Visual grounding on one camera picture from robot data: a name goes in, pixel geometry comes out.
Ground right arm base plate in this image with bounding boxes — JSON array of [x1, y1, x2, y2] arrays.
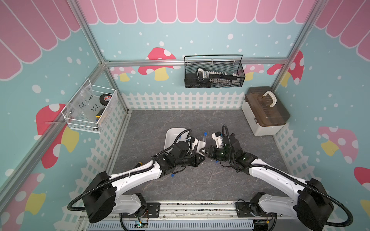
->
[[235, 201, 274, 219]]

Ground brown lidded storage box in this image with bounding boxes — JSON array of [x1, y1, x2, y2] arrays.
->
[[241, 87, 291, 136]]

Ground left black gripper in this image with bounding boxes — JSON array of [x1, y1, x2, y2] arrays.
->
[[175, 152, 205, 167]]

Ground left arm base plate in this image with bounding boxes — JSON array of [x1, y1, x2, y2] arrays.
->
[[122, 203, 161, 219]]

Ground socket wrench set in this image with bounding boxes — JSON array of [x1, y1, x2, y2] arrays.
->
[[196, 68, 240, 86]]

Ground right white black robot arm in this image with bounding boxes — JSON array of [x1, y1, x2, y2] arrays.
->
[[201, 134, 354, 231]]

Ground white wire wall basket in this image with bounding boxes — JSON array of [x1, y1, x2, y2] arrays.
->
[[61, 80, 119, 134]]

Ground white plastic tray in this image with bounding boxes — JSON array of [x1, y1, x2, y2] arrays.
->
[[164, 128, 189, 152]]

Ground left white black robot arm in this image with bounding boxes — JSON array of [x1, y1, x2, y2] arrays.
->
[[67, 129, 206, 223]]

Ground black tape roll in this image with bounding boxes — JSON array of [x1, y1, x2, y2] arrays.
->
[[99, 94, 112, 106]]

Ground black wire mesh basket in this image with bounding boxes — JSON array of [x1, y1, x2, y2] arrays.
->
[[184, 54, 245, 88]]

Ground clear plastic label bag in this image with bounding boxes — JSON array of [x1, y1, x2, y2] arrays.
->
[[68, 85, 99, 122]]

